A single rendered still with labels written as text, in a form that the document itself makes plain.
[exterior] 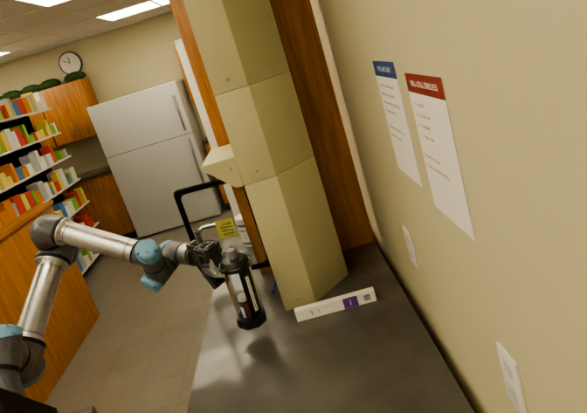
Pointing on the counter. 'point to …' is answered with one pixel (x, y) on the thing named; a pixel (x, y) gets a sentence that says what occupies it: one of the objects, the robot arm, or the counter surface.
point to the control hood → (223, 166)
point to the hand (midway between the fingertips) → (236, 268)
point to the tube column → (232, 28)
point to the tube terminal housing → (284, 188)
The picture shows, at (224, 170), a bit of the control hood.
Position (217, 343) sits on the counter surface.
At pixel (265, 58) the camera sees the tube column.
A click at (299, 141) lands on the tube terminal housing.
